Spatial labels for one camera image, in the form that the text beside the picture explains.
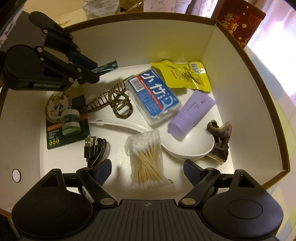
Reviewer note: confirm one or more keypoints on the yellow snack packet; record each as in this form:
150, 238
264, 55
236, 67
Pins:
191, 75

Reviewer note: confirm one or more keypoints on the white ceramic soup spoon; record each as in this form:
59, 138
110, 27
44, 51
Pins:
195, 145

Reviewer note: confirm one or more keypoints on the leopard print hair clip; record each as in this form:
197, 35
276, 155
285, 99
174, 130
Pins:
117, 98

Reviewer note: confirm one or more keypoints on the small dark green tube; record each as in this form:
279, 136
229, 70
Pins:
101, 70

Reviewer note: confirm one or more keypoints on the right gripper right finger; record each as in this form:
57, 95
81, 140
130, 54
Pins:
202, 181

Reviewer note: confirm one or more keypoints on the cotton swab bag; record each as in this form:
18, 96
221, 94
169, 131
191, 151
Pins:
146, 160

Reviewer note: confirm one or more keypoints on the purple cream tube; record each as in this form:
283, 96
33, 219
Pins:
190, 114

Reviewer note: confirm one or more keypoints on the green balm blister card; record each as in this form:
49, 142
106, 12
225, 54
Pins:
65, 121

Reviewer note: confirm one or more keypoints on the crumpled plastic bag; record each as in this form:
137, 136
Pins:
100, 8

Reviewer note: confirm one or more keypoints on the cardboard box of clutter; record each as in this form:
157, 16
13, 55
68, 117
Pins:
164, 6

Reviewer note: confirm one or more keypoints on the dark velvet scrunchie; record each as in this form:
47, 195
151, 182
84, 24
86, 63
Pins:
221, 135

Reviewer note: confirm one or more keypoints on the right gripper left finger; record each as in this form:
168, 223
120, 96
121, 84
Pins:
92, 180

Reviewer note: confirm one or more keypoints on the blue dental floss box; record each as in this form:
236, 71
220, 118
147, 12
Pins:
155, 101

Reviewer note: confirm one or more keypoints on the brown cardboard storage box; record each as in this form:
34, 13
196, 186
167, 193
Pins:
183, 89

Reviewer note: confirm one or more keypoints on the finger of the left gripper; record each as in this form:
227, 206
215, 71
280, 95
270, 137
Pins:
64, 46
76, 69

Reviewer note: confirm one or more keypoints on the red gift bag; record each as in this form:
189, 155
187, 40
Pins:
241, 19

